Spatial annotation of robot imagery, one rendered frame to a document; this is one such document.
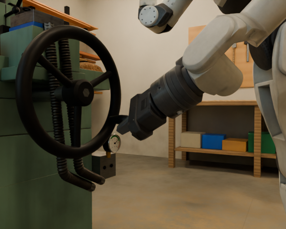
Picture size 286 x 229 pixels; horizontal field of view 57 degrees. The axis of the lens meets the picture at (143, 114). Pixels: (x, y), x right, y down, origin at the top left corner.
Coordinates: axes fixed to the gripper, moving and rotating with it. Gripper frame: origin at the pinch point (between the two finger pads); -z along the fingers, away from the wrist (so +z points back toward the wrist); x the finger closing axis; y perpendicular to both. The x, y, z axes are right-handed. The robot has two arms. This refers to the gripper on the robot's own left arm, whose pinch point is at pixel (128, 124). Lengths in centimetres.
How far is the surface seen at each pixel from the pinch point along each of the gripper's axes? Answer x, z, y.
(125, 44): 356, -147, -95
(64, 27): 7.7, 4.5, 23.3
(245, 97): 238, -32, -224
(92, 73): 29.0, -14.2, 5.7
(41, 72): 6.4, -7.5, 20.8
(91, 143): -3.4, -8.2, 3.7
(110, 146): 11.9, -20.8, -10.7
